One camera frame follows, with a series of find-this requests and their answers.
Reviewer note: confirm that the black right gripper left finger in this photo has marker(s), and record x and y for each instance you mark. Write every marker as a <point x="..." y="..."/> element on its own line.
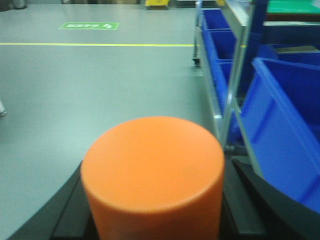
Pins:
<point x="66" y="216"/>

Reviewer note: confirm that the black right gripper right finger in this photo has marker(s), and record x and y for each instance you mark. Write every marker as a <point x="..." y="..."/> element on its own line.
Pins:
<point x="254" y="210"/>

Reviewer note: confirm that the orange cylindrical capacitor 4680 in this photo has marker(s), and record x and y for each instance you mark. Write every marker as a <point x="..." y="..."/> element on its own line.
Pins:
<point x="155" y="178"/>

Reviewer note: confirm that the blue bin near gripper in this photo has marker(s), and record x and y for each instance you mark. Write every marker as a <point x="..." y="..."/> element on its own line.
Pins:
<point x="281" y="118"/>

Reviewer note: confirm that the green floor sign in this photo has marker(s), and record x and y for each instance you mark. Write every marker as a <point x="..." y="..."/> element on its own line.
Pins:
<point x="89" y="26"/>

